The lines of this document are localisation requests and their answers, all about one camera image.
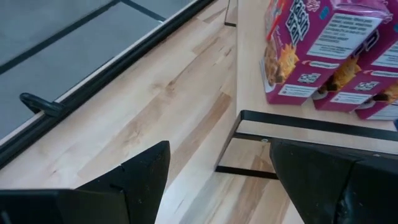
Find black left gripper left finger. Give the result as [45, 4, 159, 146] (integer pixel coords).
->
[76, 140, 172, 224]

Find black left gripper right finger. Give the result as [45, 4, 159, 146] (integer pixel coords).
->
[269, 138, 363, 224]

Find magenta Raisin Bran cereal box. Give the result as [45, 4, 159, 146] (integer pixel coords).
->
[312, 18, 398, 113]
[260, 0, 393, 106]
[354, 82, 398, 121]

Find black aluminium table frame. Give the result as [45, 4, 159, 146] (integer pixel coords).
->
[0, 0, 217, 170]

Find wooden shelf with black frame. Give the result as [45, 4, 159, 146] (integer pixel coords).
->
[214, 0, 398, 180]

